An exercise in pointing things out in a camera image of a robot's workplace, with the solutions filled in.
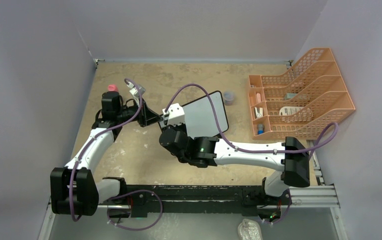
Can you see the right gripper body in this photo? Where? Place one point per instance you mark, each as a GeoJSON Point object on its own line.
{"type": "Point", "coordinates": [169, 122]}

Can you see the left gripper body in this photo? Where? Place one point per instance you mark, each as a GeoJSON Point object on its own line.
{"type": "Point", "coordinates": [128, 113]}

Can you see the small whiteboard black frame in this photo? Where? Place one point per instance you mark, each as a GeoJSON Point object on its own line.
{"type": "Point", "coordinates": [200, 120]}

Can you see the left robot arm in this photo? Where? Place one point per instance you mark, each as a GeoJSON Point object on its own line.
{"type": "Point", "coordinates": [73, 190]}

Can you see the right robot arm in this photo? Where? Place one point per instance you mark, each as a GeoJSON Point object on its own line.
{"type": "Point", "coordinates": [288, 159]}

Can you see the pink cap bottle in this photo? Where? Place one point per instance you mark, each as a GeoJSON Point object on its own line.
{"type": "Point", "coordinates": [112, 88]}

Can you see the clear jar of paperclips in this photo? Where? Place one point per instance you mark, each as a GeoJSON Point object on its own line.
{"type": "Point", "coordinates": [228, 98]}

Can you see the white stapler in organizer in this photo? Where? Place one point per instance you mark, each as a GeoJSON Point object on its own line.
{"type": "Point", "coordinates": [258, 112]}

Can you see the white label card in organizer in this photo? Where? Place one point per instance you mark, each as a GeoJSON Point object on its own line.
{"type": "Point", "coordinates": [289, 110]}

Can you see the clear plastic bag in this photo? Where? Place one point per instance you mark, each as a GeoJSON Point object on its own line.
{"type": "Point", "coordinates": [249, 230]}

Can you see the orange plastic file organizer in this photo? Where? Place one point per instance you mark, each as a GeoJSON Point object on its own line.
{"type": "Point", "coordinates": [315, 83]}

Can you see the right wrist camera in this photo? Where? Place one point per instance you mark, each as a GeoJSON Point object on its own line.
{"type": "Point", "coordinates": [175, 109]}

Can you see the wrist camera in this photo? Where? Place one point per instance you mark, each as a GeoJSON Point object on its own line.
{"type": "Point", "coordinates": [175, 109]}
{"type": "Point", "coordinates": [135, 89]}

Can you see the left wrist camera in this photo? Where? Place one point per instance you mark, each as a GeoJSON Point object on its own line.
{"type": "Point", "coordinates": [135, 89]}

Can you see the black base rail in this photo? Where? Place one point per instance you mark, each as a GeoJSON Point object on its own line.
{"type": "Point", "coordinates": [246, 200]}

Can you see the aluminium frame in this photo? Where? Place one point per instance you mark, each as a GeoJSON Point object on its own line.
{"type": "Point", "coordinates": [314, 213]}

